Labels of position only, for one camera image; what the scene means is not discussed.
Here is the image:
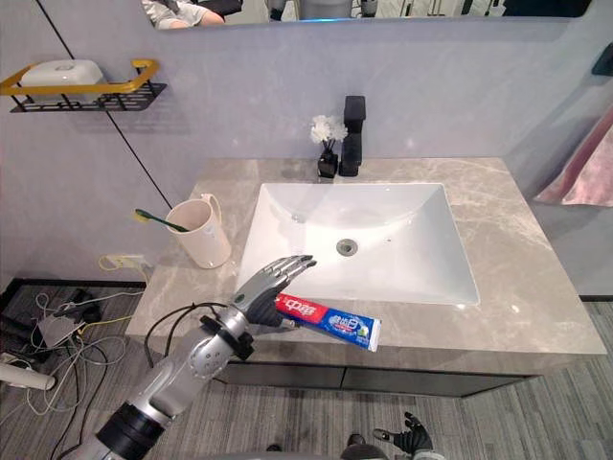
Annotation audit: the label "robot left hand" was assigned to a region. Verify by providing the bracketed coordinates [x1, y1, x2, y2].
[231, 254, 318, 330]

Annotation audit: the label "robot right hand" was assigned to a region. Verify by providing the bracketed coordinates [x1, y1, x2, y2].
[373, 410, 435, 454]

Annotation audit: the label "red and blue toothpaste tube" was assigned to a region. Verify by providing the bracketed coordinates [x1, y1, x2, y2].
[274, 292, 383, 354]

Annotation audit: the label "beige plastic cup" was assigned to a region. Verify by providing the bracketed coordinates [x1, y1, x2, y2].
[165, 193, 233, 269]

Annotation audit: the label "white rectangular sink basin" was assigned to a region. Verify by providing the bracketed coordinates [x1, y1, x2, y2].
[235, 181, 481, 307]

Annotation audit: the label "green toothbrush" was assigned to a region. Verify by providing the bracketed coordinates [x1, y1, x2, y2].
[134, 208, 189, 233]

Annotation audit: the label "black diffuser bottle white flowers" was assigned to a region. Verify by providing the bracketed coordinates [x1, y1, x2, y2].
[309, 114, 349, 179]

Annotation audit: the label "black faucet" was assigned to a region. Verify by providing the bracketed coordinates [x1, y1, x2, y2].
[338, 95, 368, 177]

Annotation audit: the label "grey marble vanity cabinet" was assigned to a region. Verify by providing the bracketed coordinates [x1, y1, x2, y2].
[124, 155, 608, 399]

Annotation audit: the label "grey electronics box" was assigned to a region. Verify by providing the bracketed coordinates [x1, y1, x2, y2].
[36, 313, 77, 347]

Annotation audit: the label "white soap box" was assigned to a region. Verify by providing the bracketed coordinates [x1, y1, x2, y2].
[19, 57, 104, 104]

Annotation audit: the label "pink towel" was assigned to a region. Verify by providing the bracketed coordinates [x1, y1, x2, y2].
[533, 103, 613, 208]

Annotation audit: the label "white wall power socket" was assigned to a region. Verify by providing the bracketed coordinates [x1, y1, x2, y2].
[105, 255, 146, 270]

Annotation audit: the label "tangle of cables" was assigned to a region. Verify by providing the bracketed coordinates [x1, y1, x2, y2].
[23, 256, 154, 416]

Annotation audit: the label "black and gold wall shelf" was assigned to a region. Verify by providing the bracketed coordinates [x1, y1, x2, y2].
[0, 58, 169, 115]

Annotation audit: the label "wall mirror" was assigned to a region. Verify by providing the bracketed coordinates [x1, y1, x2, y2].
[140, 0, 601, 31]

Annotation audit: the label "dark teal wall hook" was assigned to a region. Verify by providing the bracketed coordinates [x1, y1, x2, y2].
[591, 41, 613, 77]

